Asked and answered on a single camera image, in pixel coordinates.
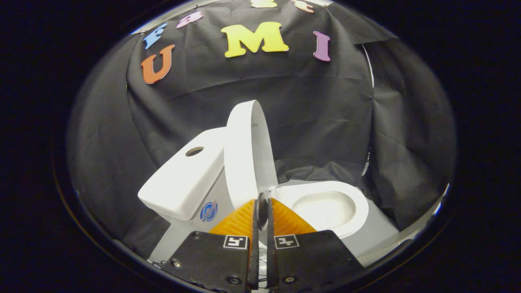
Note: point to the black backdrop cloth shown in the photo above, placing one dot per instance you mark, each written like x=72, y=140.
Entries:
x=317, y=122

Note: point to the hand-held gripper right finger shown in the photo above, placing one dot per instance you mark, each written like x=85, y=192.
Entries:
x=270, y=260

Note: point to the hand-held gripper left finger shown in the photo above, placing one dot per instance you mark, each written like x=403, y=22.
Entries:
x=255, y=260

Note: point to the white toilet lid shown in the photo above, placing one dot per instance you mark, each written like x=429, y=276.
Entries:
x=244, y=154

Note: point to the white toilet body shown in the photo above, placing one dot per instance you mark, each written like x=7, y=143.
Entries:
x=183, y=183

